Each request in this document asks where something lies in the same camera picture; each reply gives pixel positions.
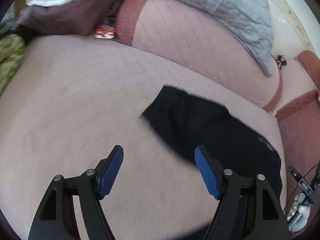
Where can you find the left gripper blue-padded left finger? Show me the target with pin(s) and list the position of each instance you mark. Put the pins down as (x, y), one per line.
(55, 216)

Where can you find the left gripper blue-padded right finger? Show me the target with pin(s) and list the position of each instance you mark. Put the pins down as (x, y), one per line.
(248, 207)

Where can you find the black pants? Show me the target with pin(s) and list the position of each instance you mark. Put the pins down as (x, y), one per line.
(185, 122)

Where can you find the red upholstered headboard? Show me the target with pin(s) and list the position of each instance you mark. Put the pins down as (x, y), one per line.
(291, 127)

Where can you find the pink quilted mattress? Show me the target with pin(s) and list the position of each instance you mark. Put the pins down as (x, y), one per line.
(72, 100)

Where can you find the small black dark object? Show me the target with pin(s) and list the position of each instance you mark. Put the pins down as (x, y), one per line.
(281, 61)

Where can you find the green patterned quilt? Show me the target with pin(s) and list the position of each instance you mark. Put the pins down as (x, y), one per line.
(12, 51)

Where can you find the red white small pouch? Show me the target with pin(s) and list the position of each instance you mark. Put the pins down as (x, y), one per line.
(106, 28)

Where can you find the dark purple blanket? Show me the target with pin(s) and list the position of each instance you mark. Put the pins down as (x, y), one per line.
(78, 17)

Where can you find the pink bolster pillow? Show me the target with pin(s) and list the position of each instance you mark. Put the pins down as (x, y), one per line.
(193, 39)

